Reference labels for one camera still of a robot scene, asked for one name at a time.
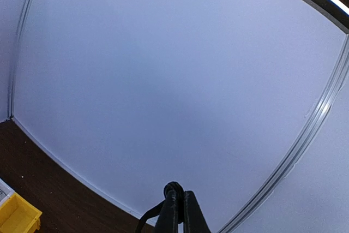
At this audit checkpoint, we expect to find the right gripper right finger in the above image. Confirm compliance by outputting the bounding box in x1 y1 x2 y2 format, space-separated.
183 190 210 233

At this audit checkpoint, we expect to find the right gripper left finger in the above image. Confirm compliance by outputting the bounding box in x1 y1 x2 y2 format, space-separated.
154 190 183 233

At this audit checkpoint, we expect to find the black ribbon cable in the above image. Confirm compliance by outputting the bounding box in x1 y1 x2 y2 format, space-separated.
135 181 184 233

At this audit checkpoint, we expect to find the yellow bin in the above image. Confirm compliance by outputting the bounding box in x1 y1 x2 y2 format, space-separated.
1 193 42 233

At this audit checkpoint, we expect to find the white translucent bin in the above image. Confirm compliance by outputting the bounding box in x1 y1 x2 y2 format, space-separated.
0 179 15 207

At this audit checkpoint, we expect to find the right aluminium frame post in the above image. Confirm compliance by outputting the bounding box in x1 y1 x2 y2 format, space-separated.
219 35 348 232

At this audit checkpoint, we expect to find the aluminium frame post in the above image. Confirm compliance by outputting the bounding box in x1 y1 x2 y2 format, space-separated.
219 35 348 232
6 0 33 120

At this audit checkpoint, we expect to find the left aluminium frame post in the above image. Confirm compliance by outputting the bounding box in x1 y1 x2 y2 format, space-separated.
6 0 33 120

